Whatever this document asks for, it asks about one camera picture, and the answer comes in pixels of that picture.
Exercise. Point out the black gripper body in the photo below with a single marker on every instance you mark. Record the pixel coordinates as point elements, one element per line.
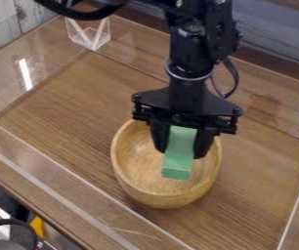
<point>188,105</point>

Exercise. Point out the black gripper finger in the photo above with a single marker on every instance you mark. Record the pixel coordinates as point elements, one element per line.
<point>159,129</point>
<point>203,142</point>

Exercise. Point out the green rectangular block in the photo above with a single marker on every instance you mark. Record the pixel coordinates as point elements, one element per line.
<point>179,156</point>

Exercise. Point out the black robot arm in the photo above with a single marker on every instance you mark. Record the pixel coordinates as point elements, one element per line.
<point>203,39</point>

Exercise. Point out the brown wooden bowl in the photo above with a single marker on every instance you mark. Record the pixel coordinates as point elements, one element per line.
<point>137,169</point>

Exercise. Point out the yellow black device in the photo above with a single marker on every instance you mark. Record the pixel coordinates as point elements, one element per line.
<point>21,236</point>

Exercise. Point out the clear acrylic enclosure wall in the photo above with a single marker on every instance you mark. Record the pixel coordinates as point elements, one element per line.
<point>65,102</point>

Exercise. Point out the clear acrylic corner bracket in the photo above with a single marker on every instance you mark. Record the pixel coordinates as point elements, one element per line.
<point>89,37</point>

